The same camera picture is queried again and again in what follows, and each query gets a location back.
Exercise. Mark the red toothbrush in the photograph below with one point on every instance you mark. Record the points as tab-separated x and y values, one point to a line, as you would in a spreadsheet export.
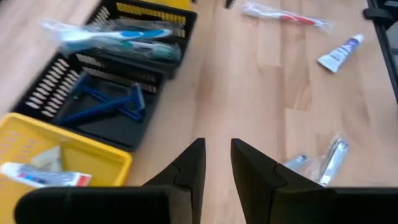
292	18

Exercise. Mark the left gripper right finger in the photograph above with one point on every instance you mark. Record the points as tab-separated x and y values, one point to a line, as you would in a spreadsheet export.
264	193

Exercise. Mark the green toothbrush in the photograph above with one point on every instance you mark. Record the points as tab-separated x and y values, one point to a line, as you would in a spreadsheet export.
155	51

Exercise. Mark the black plastic basket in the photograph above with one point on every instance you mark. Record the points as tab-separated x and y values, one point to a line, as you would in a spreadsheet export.
146	70
102	133

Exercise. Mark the blue toothbrush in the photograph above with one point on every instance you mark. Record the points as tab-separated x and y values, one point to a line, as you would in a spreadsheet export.
140	33

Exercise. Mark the dark blue disposable razor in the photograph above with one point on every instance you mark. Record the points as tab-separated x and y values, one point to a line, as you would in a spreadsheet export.
99	107
93	95

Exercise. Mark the white purple toothpaste tube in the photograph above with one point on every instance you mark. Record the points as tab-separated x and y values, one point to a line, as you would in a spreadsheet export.
337	56

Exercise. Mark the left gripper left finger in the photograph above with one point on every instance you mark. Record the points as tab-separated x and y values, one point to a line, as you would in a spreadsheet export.
189	174

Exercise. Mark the nail clipper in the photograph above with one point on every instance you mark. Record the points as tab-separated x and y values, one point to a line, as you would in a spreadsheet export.
334	158
297	161

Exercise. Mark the black aluminium table frame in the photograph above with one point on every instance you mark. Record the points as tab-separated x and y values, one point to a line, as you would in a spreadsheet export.
390	46

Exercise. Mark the yellow plastic basket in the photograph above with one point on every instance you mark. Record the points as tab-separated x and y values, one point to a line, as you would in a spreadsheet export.
174	3
93	161

